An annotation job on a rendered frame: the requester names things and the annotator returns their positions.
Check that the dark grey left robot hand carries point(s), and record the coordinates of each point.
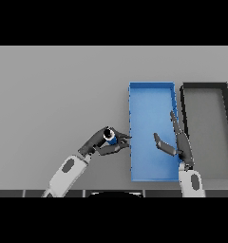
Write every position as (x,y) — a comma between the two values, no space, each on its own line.
(93,141)

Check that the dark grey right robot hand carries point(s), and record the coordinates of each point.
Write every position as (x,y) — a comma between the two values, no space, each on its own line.
(183,146)

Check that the blue pipe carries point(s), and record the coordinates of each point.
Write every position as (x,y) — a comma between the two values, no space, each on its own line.
(110,136)

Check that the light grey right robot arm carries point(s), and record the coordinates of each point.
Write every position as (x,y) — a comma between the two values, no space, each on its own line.
(191,182)

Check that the dark grey bin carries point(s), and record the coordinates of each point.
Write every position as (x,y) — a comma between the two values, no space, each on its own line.
(207,126)

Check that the blue bin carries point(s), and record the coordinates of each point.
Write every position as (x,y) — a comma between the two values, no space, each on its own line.
(152,133)

